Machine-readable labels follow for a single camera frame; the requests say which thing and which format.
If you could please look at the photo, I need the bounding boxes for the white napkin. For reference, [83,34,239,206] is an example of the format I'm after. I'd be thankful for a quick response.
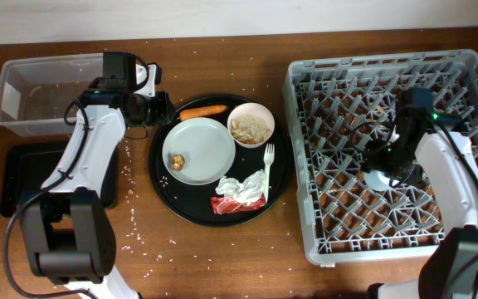
[215,169,266,205]

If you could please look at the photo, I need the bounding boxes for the round black serving tray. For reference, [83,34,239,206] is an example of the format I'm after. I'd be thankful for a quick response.
[149,94,294,227]

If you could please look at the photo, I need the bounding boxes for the black rectangular tray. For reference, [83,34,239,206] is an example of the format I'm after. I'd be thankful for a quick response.
[0,141,119,218]

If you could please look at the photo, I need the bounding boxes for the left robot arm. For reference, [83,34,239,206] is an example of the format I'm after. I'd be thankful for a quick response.
[3,52,175,298]

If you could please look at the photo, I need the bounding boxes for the orange carrot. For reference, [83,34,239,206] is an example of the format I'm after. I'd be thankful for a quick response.
[179,105,227,121]

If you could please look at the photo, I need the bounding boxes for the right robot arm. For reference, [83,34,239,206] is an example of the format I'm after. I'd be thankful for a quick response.
[361,88,478,298]

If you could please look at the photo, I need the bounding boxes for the white plastic fork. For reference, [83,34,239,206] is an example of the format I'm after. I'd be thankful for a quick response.
[263,144,275,203]

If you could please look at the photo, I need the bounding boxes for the light blue cup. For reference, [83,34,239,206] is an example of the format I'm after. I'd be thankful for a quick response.
[363,170,398,191]

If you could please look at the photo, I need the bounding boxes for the clear plastic bin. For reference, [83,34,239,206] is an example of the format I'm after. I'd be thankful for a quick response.
[0,53,103,137]

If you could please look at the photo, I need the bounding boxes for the grey plate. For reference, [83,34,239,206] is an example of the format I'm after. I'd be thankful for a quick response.
[162,118,236,185]

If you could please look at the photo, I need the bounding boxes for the grey dishwasher rack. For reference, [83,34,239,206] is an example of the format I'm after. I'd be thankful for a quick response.
[283,49,478,267]

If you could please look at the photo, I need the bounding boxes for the beige bowl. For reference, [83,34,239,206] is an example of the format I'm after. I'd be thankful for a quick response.
[227,102,276,149]

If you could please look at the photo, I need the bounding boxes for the brown food scrap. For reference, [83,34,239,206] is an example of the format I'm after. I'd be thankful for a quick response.
[170,154,185,171]

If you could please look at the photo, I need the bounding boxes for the red snack wrapper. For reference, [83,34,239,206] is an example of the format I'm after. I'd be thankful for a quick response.
[211,196,266,214]

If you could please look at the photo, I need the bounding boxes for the rice and food scraps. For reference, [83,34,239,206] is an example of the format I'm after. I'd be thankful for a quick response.
[231,114,271,145]

